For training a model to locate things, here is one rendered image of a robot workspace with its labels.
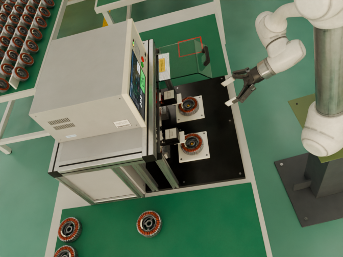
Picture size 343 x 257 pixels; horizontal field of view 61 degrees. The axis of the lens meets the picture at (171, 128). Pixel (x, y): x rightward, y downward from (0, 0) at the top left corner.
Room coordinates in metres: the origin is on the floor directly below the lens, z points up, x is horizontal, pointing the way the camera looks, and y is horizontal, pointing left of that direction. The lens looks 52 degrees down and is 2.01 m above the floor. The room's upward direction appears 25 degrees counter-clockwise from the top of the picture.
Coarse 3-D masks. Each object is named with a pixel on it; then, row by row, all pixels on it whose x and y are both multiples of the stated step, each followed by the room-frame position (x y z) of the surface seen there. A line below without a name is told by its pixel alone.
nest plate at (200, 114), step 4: (196, 96) 1.07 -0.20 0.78; (200, 96) 1.06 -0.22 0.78; (200, 100) 1.03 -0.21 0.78; (192, 104) 1.03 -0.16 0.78; (200, 104) 1.01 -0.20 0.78; (176, 108) 1.06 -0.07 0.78; (184, 108) 1.03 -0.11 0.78; (200, 108) 0.99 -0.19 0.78; (176, 112) 1.03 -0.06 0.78; (200, 112) 0.96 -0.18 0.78; (176, 116) 1.00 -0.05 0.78; (180, 116) 0.99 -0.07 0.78; (184, 116) 0.98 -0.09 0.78; (188, 116) 0.97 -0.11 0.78; (192, 116) 0.96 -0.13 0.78; (196, 116) 0.95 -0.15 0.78; (200, 116) 0.94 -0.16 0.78; (204, 116) 0.93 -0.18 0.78; (180, 120) 0.97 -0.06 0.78; (184, 120) 0.96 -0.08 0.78; (188, 120) 0.95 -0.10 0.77
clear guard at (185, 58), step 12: (156, 48) 1.24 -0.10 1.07; (168, 48) 1.19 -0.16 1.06; (180, 48) 1.16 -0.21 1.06; (192, 48) 1.12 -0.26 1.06; (156, 60) 1.15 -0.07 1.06; (168, 60) 1.11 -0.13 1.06; (180, 60) 1.08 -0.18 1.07; (192, 60) 1.04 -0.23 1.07; (204, 60) 1.04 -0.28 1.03; (156, 72) 1.07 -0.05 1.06; (168, 72) 1.03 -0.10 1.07; (180, 72) 1.00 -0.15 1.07; (192, 72) 0.97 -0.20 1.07; (204, 72) 0.96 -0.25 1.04
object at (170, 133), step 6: (162, 132) 0.86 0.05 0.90; (168, 132) 0.82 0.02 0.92; (174, 132) 0.81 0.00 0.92; (180, 132) 0.82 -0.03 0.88; (156, 138) 0.84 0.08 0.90; (168, 138) 0.79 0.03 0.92; (174, 138) 0.78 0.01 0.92; (180, 138) 0.79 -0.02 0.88; (162, 144) 0.79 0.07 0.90; (168, 144) 0.78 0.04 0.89; (162, 150) 0.81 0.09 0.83
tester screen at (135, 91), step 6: (132, 54) 0.97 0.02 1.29; (132, 60) 0.94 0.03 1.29; (132, 66) 0.91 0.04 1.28; (132, 72) 0.88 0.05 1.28; (132, 78) 0.86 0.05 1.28; (132, 84) 0.83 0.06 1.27; (138, 84) 0.88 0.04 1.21; (144, 84) 0.95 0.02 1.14; (132, 90) 0.80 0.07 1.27; (138, 90) 0.85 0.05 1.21; (144, 90) 0.91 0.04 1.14; (132, 96) 0.78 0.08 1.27; (138, 96) 0.82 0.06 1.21; (144, 96) 0.88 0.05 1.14; (138, 102) 0.80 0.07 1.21; (144, 102) 0.85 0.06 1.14; (138, 108) 0.77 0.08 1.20
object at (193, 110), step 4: (188, 96) 1.07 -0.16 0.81; (184, 100) 1.05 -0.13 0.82; (188, 100) 1.05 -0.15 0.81; (192, 100) 1.03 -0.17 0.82; (196, 100) 1.02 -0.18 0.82; (180, 104) 1.04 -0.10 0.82; (184, 104) 1.04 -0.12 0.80; (188, 104) 1.03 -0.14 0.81; (196, 104) 0.99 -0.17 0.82; (180, 108) 1.01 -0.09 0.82; (188, 108) 1.00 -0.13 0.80; (192, 108) 0.98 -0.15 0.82; (196, 108) 0.97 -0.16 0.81; (180, 112) 1.00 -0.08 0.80; (184, 112) 0.98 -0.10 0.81; (188, 112) 0.97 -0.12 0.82; (192, 112) 0.96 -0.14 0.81; (196, 112) 0.97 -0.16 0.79
